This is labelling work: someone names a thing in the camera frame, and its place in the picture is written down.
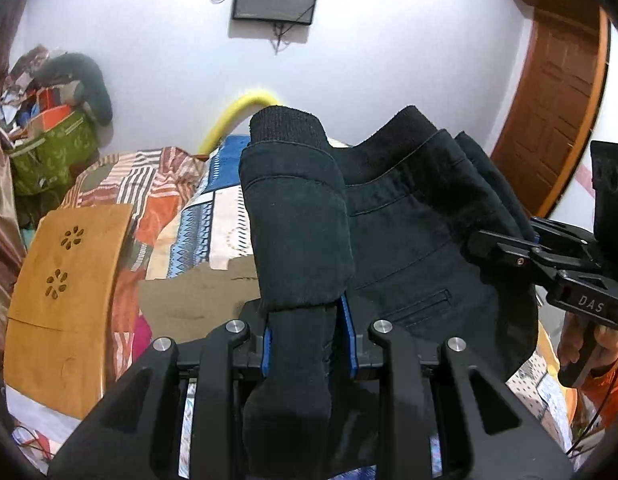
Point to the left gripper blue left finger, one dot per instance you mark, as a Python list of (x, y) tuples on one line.
[(266, 351)]

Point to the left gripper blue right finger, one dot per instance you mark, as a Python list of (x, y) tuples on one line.
[(350, 337)]

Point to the black pants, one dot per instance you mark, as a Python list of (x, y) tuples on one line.
[(380, 229)]

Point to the person right hand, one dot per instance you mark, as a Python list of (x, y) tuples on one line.
[(572, 341)]

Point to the folded khaki pants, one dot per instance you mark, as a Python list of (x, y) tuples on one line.
[(194, 303)]

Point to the blue patchwork bed cover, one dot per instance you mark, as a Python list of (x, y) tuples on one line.
[(214, 228)]

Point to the brown wooden door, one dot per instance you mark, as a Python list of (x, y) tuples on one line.
[(553, 111)]

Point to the orange striped blanket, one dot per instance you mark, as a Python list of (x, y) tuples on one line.
[(156, 184)]

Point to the wooden lap desk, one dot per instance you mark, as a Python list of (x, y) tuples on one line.
[(58, 321)]

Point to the yellow curved foam tube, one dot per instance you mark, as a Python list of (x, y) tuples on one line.
[(246, 105)]

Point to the green fabric bag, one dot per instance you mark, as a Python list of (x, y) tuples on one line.
[(48, 160)]

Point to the striped pink curtain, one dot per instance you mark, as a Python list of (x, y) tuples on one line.
[(11, 245)]

